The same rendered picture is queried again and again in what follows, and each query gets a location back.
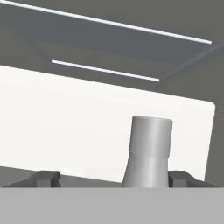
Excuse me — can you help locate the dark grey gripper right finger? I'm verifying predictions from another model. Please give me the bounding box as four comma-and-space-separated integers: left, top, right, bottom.
168, 170, 219, 189

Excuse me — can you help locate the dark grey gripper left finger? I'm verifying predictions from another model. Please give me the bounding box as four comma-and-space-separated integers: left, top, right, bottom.
2, 170, 62, 189

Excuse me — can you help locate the short white-edged glass shelf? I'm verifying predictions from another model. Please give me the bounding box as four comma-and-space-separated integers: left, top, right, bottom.
51, 59, 161, 83

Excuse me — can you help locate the long white-edged glass shelf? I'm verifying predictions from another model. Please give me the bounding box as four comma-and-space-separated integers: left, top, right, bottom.
0, 0, 214, 64

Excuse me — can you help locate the grey bottle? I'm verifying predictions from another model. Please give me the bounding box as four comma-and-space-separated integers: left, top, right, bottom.
121, 115, 174, 189

